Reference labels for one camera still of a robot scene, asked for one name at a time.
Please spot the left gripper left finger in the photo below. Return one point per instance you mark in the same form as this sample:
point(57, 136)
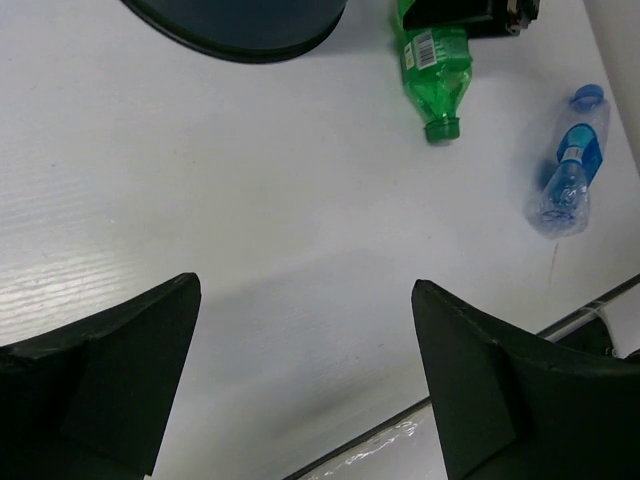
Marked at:
point(91, 399)

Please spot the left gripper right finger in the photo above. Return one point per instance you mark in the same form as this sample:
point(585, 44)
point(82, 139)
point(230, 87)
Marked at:
point(515, 395)

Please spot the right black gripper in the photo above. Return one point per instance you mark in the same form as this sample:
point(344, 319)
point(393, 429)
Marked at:
point(480, 18)

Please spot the green bottle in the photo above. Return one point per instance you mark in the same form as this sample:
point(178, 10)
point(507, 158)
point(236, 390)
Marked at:
point(436, 67)

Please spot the dark round bin gold rim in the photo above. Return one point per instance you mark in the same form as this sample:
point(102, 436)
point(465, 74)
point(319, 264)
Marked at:
point(243, 31)

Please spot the blue label clear bottle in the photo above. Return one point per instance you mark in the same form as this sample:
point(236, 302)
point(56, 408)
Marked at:
point(561, 205)

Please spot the aluminium frame rail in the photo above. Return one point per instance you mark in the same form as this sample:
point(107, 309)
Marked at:
point(450, 400)

